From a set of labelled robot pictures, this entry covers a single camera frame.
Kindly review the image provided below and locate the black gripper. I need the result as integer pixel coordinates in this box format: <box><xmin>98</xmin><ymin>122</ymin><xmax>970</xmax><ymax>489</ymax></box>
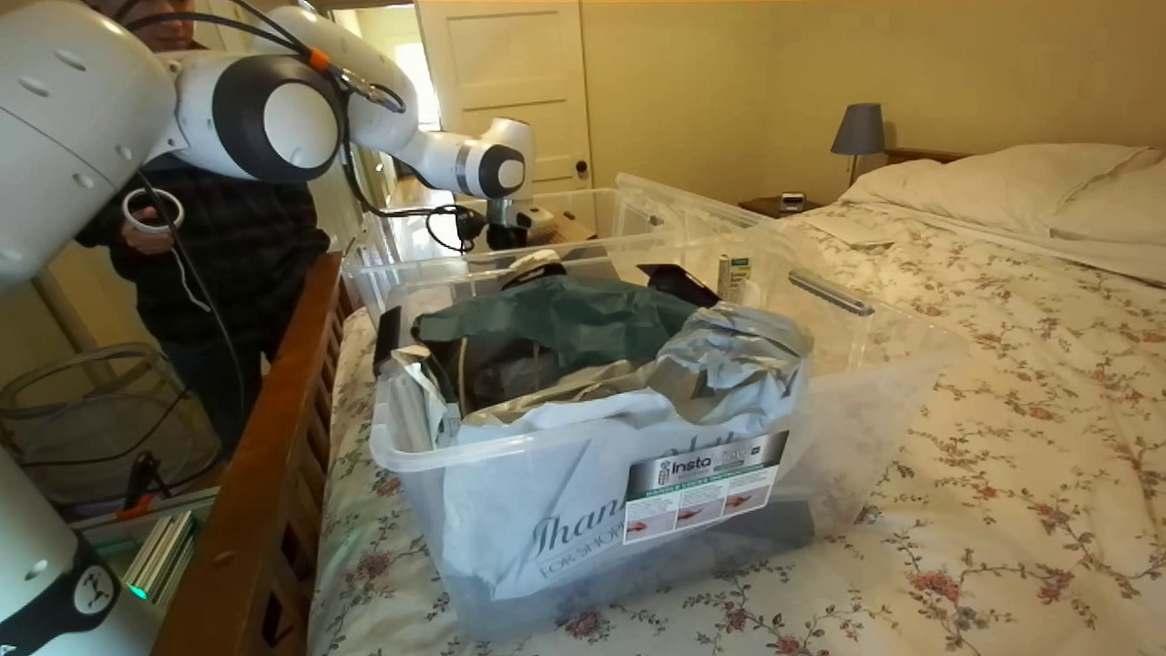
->
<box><xmin>456</xmin><ymin>195</ymin><xmax>544</xmax><ymax>252</ymax></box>

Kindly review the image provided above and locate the white VR controller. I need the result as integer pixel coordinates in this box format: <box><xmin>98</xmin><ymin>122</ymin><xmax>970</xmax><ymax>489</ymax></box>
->
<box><xmin>118</xmin><ymin>187</ymin><xmax>188</xmax><ymax>242</ymax></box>

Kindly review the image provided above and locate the clear plastic storage bin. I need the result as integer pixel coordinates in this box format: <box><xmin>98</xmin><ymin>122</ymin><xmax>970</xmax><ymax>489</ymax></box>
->
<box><xmin>338</xmin><ymin>173</ymin><xmax>762</xmax><ymax>320</ymax></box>
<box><xmin>369</xmin><ymin>229</ymin><xmax>943</xmax><ymax>642</ymax></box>

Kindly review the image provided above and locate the person's right hand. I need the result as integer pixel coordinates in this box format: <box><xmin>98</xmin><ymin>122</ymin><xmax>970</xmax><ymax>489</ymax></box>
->
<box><xmin>118</xmin><ymin>216</ymin><xmax>178</xmax><ymax>260</ymax></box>

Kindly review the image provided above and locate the dark green cloth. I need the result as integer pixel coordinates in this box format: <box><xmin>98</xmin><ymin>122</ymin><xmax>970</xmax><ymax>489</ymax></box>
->
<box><xmin>409</xmin><ymin>265</ymin><xmax>701</xmax><ymax>369</ymax></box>

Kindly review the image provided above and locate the thin black upright item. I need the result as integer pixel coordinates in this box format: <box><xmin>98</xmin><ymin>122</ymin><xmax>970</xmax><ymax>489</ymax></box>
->
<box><xmin>370</xmin><ymin>301</ymin><xmax>405</xmax><ymax>372</ymax></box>

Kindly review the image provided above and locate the silver foil pouch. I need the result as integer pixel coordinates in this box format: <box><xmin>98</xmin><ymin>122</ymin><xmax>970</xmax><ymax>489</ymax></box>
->
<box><xmin>381</xmin><ymin>343</ymin><xmax>466</xmax><ymax>450</ymax></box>

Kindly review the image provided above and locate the dark wooden nightstand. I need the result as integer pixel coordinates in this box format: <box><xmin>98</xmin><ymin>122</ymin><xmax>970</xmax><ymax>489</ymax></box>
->
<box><xmin>737</xmin><ymin>187</ymin><xmax>841</xmax><ymax>221</ymax></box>

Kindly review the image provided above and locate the person in dark jacket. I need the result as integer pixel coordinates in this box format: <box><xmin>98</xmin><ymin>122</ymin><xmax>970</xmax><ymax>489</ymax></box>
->
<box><xmin>69</xmin><ymin>150</ymin><xmax>336</xmax><ymax>459</ymax></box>

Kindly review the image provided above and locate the grey plastic mailer bag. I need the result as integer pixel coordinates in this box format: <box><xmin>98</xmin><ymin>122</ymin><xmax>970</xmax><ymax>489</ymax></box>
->
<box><xmin>647</xmin><ymin>301</ymin><xmax>814</xmax><ymax>428</ymax></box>

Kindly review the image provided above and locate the white mailer bag with script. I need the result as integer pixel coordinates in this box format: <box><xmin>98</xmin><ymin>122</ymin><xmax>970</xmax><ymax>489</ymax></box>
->
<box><xmin>434</xmin><ymin>394</ymin><xmax>684</xmax><ymax>605</ymax></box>

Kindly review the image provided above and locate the grey table lamp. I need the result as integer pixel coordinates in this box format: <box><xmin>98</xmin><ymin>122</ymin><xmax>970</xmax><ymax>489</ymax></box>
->
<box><xmin>825</xmin><ymin>102</ymin><xmax>887</xmax><ymax>187</ymax></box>

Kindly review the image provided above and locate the wooden bed footboard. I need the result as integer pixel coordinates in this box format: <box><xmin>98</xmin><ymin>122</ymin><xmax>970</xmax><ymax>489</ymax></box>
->
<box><xmin>148</xmin><ymin>252</ymin><xmax>348</xmax><ymax>656</ymax></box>

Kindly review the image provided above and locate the dark wooden headboard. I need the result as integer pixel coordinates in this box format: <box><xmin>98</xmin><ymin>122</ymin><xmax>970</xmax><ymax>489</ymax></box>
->
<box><xmin>881</xmin><ymin>145</ymin><xmax>970</xmax><ymax>168</ymax></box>

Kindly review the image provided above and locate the red clamp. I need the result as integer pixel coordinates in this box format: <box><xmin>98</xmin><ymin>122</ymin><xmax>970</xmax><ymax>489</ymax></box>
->
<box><xmin>118</xmin><ymin>450</ymin><xmax>168</xmax><ymax>514</ymax></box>

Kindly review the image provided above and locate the white pillow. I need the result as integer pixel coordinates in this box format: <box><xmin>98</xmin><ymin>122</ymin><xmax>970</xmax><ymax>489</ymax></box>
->
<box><xmin>838</xmin><ymin>142</ymin><xmax>1152</xmax><ymax>232</ymax></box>
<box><xmin>1049</xmin><ymin>150</ymin><xmax>1166</xmax><ymax>252</ymax></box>

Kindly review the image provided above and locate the silver block with green light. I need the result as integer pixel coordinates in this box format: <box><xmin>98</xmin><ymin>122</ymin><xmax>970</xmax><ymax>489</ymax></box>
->
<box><xmin>118</xmin><ymin>506</ymin><xmax>196</xmax><ymax>610</ymax></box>

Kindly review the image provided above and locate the white device with black dial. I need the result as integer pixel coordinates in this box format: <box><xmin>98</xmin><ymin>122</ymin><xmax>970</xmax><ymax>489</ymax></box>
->
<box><xmin>0</xmin><ymin>450</ymin><xmax>125</xmax><ymax>656</ymax></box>

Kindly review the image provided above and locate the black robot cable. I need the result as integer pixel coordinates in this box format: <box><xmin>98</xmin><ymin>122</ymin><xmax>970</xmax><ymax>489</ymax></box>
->
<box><xmin>118</xmin><ymin>0</ymin><xmax>489</xmax><ymax>252</ymax></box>

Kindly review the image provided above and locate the grey cable loop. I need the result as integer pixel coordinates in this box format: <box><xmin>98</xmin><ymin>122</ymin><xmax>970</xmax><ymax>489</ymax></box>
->
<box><xmin>0</xmin><ymin>343</ymin><xmax>168</xmax><ymax>479</ymax></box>

